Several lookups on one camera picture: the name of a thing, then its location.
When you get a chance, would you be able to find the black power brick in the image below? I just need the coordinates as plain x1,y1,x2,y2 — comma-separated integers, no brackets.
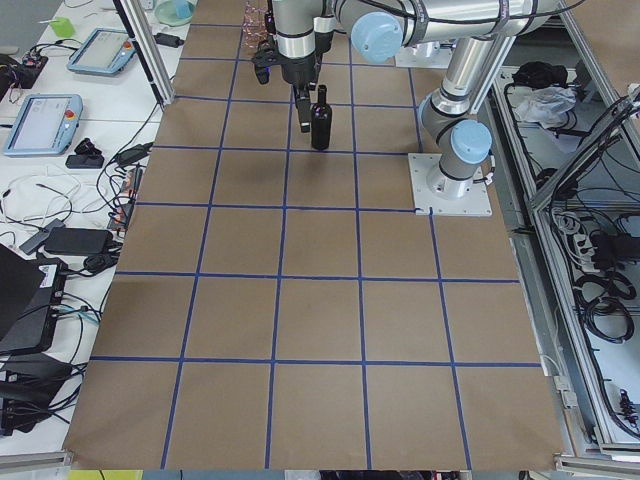
44,227,114,256

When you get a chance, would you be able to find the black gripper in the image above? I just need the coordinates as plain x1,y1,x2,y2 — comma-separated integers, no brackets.
281,54,320,133

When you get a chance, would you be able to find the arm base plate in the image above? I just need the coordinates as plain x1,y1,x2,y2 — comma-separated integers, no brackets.
408,153,492,217
394,42,456,70

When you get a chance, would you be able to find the lower teach pendant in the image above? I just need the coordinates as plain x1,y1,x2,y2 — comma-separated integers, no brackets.
3,94,83,157

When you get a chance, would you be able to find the copper wire wine basket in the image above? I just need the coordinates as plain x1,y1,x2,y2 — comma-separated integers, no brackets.
242,0,270,52

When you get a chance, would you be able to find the green bowl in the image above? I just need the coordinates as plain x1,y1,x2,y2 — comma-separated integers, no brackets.
154,0,196,27

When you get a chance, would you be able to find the crumpled white cloth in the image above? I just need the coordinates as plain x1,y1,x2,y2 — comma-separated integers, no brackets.
514,86,576,128

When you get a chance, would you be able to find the upper teach pendant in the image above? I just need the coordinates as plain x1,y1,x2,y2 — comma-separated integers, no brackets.
67,28,135,77

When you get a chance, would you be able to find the black laptop computer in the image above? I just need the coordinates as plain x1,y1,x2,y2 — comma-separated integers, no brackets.
1,246,67,355

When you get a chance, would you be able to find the black wine bottle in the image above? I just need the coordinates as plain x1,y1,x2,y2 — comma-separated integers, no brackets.
311,84,333,151

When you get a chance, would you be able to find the teach pendant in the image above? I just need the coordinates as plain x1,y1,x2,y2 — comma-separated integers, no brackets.
67,28,135,77
3,94,83,157

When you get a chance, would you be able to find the aluminium side frame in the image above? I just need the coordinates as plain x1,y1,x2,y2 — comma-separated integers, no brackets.
474,1,639,479

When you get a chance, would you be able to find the aluminium frame post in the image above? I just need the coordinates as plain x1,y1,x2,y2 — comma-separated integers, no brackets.
113,0,175,106

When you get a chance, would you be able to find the green cup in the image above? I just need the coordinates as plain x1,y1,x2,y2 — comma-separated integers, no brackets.
49,17,75,38

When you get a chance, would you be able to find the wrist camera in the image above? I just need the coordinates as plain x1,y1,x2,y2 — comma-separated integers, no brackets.
251,40,278,85

